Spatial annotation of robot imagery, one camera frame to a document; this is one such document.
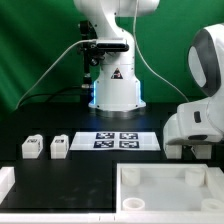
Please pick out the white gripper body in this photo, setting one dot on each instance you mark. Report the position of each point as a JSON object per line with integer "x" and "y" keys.
{"x": 191, "y": 125}

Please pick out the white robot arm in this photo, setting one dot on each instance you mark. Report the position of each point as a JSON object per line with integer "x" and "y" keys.
{"x": 118, "y": 90}

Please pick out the white sheet with markers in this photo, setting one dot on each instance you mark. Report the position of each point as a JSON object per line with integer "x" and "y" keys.
{"x": 105, "y": 140}

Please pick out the black camera on stand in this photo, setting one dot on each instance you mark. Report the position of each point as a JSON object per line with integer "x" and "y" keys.
{"x": 93, "y": 54}

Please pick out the white obstacle left bracket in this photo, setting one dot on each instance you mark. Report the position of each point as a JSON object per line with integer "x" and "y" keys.
{"x": 7, "y": 180}

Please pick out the white front rail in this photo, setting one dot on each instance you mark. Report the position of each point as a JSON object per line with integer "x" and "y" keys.
{"x": 153, "y": 218}

